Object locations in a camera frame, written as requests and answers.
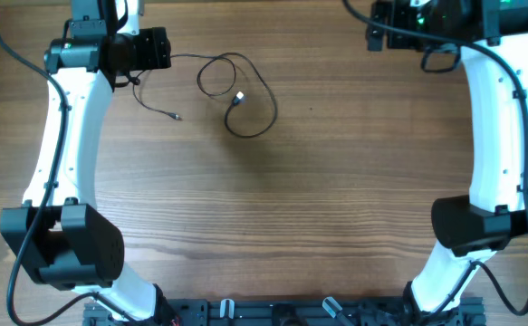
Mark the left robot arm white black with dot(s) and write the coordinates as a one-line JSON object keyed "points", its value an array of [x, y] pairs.
{"points": [[58, 236]]}

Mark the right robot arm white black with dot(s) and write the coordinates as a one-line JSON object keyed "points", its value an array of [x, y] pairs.
{"points": [[489, 40]]}

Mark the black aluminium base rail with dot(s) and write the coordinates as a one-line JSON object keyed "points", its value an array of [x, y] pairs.
{"points": [[370, 311]]}

